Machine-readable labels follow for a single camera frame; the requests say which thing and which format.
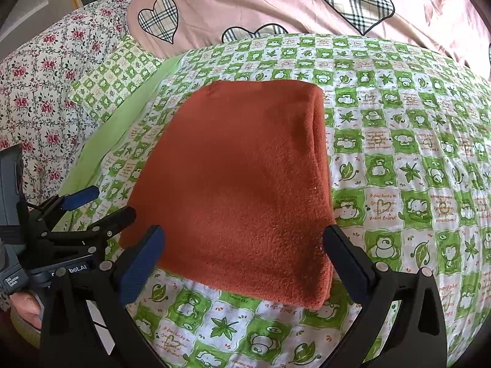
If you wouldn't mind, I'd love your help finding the person's left forearm sleeve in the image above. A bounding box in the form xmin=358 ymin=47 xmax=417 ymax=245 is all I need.
xmin=10 ymin=308 xmax=41 ymax=349

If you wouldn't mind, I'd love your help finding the person's left hand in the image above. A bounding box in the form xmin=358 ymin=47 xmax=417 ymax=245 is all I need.
xmin=10 ymin=293 xmax=42 ymax=330

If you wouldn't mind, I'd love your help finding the small green checkered pillow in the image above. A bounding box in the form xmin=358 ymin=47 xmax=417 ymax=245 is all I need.
xmin=68 ymin=35 xmax=164 ymax=124

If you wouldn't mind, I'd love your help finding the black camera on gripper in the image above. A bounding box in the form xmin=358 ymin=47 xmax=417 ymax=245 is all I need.
xmin=0 ymin=144 xmax=28 ymax=227

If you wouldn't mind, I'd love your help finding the floral pink white quilt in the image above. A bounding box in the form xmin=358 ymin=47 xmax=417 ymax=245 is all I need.
xmin=1 ymin=0 xmax=131 ymax=204

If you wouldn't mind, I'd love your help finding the rust orange knit sweater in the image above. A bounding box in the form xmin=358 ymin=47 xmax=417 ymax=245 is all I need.
xmin=120 ymin=80 xmax=334 ymax=309

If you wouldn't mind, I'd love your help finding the pink heart patterned duvet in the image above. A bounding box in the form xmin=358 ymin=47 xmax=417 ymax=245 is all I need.
xmin=126 ymin=0 xmax=490 ymax=77

